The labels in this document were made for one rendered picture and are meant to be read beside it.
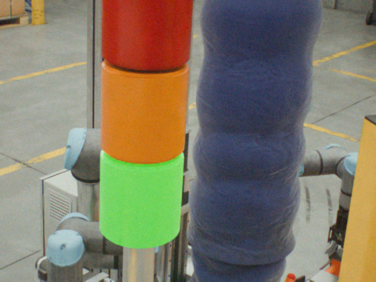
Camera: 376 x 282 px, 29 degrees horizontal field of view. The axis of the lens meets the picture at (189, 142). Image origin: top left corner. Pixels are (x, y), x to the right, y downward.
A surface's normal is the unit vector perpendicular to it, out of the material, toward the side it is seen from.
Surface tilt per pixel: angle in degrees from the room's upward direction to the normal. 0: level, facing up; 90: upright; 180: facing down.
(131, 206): 90
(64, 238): 0
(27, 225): 0
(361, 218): 90
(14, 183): 0
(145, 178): 90
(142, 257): 90
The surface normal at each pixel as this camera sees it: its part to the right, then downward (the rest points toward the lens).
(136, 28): -0.20, 0.36
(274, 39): 0.01, 0.57
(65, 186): 0.06, -0.92
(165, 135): 0.55, 0.35
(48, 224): -0.64, 0.25
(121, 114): -0.44, 0.32
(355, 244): -0.95, 0.07
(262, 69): 0.01, 0.20
